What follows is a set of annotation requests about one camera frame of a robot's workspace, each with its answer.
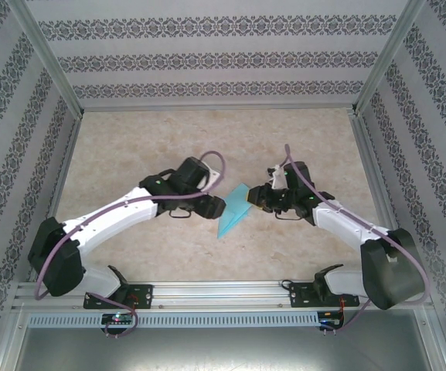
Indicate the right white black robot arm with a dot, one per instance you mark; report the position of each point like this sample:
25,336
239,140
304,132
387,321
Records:
342,222

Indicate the aluminium table side rail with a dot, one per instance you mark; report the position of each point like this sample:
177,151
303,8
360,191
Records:
54,193
379,193

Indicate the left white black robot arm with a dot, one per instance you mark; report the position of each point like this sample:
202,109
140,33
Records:
122,210

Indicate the grey metal sheet panel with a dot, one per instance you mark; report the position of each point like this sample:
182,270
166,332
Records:
222,351

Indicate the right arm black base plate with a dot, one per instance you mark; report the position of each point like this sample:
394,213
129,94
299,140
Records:
298,295

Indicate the aluminium frame post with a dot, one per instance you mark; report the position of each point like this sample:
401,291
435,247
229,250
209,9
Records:
45,50
391,50

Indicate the aluminium mounting rail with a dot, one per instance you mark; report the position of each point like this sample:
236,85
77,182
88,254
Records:
222,293

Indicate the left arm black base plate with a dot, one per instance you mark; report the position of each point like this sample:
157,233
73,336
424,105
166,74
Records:
145,295

